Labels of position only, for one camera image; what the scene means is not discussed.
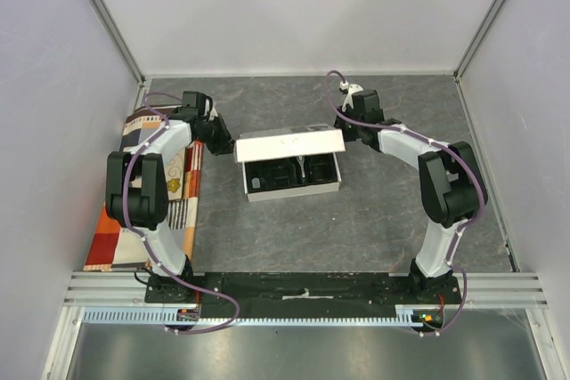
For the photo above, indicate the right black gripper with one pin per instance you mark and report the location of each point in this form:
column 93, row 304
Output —
column 348, row 128

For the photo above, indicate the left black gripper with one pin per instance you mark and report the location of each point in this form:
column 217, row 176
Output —
column 226, row 142

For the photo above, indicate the black silver hair clipper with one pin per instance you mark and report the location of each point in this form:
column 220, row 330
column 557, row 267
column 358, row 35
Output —
column 305, row 175

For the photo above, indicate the white clipper kit box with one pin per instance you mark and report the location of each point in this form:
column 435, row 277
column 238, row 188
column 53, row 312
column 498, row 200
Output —
column 260, row 154

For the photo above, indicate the small clear oil bottle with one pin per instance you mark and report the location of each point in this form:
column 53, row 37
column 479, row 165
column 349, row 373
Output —
column 255, row 183

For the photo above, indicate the black comb guard attachment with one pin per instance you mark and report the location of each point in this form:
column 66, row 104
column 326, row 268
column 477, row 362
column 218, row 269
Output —
column 281, row 179

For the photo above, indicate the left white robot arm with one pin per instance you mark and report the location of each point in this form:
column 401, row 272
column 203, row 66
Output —
column 136, row 185

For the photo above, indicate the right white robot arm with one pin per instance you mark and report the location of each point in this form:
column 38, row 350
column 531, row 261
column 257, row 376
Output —
column 451, row 187

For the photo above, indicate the comb guard in box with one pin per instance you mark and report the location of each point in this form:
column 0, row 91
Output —
column 323, row 171

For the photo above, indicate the white cup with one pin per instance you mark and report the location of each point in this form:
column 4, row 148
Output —
column 174, row 185

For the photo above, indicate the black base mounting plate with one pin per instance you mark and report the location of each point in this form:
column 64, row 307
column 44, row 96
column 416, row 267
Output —
column 306, row 291

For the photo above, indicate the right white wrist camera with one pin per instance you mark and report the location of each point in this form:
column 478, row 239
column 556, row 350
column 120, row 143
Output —
column 349, row 90

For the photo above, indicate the grey slotted cable duct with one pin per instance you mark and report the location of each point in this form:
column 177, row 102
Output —
column 383, row 316

